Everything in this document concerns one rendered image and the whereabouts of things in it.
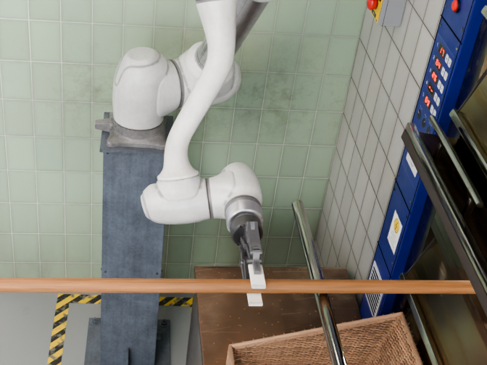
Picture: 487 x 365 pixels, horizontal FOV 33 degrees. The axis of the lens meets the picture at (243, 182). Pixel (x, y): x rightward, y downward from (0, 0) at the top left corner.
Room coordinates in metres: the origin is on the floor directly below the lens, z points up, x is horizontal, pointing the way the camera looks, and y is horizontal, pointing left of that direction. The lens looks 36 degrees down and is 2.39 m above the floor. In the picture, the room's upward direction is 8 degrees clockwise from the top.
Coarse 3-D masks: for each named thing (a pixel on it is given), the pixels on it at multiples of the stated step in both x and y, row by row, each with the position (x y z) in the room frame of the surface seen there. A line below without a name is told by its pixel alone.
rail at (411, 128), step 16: (416, 128) 1.63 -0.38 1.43; (416, 144) 1.57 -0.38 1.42; (432, 160) 1.50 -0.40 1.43; (432, 176) 1.45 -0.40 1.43; (448, 192) 1.39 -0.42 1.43; (448, 208) 1.34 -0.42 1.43; (464, 224) 1.29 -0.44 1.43; (464, 240) 1.24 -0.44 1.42; (480, 256) 1.19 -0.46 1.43; (480, 272) 1.15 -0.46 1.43
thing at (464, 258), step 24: (408, 144) 1.60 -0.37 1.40; (432, 144) 1.61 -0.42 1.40; (456, 144) 1.64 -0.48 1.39; (432, 192) 1.42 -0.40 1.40; (456, 192) 1.43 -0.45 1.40; (480, 192) 1.46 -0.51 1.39; (480, 216) 1.36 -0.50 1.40; (456, 240) 1.26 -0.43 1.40; (480, 240) 1.27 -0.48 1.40; (480, 288) 1.13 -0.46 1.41
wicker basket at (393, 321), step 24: (288, 336) 1.55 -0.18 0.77; (360, 336) 1.60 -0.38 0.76; (384, 336) 1.61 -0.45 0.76; (408, 336) 1.54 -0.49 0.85; (240, 360) 1.53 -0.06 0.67; (264, 360) 1.54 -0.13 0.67; (288, 360) 1.56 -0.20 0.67; (312, 360) 1.57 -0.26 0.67; (360, 360) 1.60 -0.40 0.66; (384, 360) 1.56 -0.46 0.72; (408, 360) 1.49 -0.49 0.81
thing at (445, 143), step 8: (432, 120) 1.62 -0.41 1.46; (440, 128) 1.59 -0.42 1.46; (440, 136) 1.56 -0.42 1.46; (440, 144) 1.54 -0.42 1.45; (448, 144) 1.52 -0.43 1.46; (440, 152) 1.54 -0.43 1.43; (448, 152) 1.50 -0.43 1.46; (456, 160) 1.46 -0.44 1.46; (456, 168) 1.44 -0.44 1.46; (464, 168) 1.44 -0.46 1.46; (464, 176) 1.41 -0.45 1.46; (464, 184) 1.39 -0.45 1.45; (472, 184) 1.38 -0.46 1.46; (472, 192) 1.36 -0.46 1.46; (472, 200) 1.35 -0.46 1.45; (480, 200) 1.33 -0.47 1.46; (464, 208) 1.35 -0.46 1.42; (472, 208) 1.34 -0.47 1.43; (464, 216) 1.34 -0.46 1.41
